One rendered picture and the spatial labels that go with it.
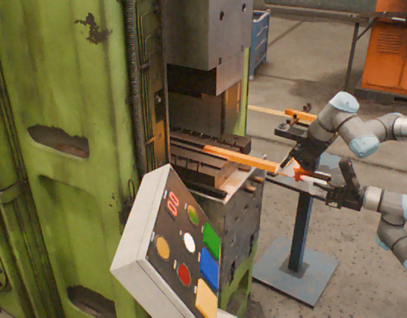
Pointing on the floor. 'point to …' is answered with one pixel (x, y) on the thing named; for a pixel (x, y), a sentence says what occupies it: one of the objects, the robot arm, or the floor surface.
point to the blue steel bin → (259, 39)
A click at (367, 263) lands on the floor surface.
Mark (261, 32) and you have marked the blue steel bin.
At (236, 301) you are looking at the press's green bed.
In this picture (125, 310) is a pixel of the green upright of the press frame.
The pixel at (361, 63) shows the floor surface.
